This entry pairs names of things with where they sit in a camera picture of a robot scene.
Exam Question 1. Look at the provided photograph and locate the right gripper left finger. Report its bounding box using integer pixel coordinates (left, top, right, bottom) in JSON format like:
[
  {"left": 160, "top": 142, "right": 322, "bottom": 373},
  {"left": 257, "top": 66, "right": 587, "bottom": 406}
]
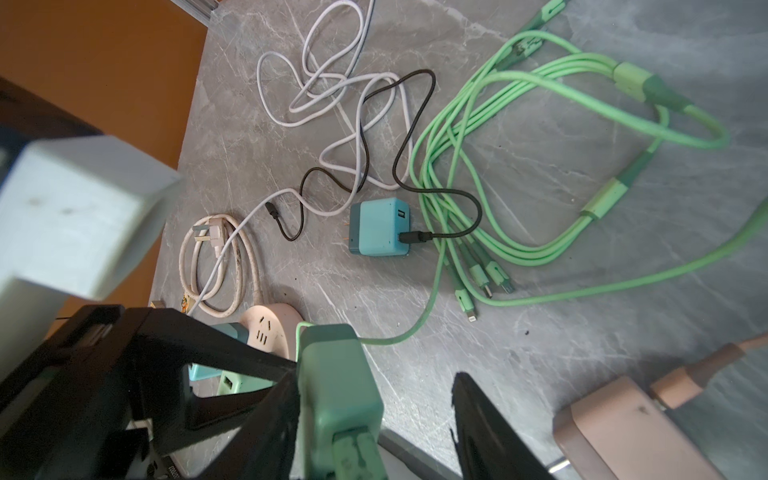
[{"left": 198, "top": 372, "right": 300, "bottom": 479}]

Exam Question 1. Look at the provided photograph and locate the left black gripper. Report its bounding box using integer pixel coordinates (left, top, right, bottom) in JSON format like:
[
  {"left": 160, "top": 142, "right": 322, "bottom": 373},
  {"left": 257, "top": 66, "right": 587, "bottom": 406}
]
[{"left": 1, "top": 305, "right": 296, "bottom": 479}]

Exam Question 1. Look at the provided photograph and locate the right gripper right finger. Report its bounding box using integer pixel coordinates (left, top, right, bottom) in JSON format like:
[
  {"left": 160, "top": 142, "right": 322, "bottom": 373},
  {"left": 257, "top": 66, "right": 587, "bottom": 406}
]
[{"left": 452, "top": 372, "right": 552, "bottom": 479}]

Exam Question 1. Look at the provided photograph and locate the teal charger adapter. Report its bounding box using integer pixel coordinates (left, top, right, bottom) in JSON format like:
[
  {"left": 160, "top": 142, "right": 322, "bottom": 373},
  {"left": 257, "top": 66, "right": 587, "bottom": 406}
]
[
  {"left": 348, "top": 198, "right": 410, "bottom": 257},
  {"left": 188, "top": 322, "right": 249, "bottom": 382}
]

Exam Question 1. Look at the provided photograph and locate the green charger adapter front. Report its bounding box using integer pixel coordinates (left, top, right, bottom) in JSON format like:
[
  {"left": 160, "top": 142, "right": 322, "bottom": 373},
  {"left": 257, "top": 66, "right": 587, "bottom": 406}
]
[{"left": 297, "top": 324, "right": 388, "bottom": 479}]

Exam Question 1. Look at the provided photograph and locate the light green charger adapter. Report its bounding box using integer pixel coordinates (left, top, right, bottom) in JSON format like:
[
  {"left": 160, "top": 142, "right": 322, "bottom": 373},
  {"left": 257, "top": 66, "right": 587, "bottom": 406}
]
[{"left": 217, "top": 371, "right": 274, "bottom": 396}]

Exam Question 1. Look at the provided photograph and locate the white blue power strip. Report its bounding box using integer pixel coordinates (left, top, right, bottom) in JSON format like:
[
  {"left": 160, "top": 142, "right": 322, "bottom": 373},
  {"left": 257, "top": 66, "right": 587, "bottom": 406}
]
[{"left": 378, "top": 428, "right": 461, "bottom": 480}]

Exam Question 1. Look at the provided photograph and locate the pink charger adapter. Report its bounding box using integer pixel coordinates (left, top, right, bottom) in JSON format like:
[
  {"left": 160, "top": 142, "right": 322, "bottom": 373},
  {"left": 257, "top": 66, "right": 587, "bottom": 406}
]
[{"left": 553, "top": 376, "right": 723, "bottom": 479}]

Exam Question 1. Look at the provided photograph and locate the pink round socket cord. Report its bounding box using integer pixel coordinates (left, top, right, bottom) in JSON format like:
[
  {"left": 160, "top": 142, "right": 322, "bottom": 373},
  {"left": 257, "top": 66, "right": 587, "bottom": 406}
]
[{"left": 178, "top": 214, "right": 264, "bottom": 319}]

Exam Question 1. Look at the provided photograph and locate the pink multi-head cable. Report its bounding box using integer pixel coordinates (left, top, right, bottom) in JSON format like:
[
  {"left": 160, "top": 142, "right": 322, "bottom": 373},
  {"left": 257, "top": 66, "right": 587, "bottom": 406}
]
[{"left": 650, "top": 331, "right": 768, "bottom": 410}]

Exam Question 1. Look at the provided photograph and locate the black usb cable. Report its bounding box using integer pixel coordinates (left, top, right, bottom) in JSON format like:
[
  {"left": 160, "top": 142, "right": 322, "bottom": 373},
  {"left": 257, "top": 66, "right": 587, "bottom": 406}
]
[{"left": 265, "top": 68, "right": 484, "bottom": 244}]

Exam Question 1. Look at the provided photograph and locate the green usb cable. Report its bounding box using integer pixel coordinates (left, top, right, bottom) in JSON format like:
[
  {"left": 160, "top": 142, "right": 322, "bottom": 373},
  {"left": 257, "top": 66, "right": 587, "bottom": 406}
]
[{"left": 293, "top": 0, "right": 768, "bottom": 349}]

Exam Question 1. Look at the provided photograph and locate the white usb cable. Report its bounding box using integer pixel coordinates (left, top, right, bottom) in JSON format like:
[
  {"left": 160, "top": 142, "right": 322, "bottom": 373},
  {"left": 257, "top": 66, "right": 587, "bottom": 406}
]
[{"left": 185, "top": 0, "right": 415, "bottom": 316}]

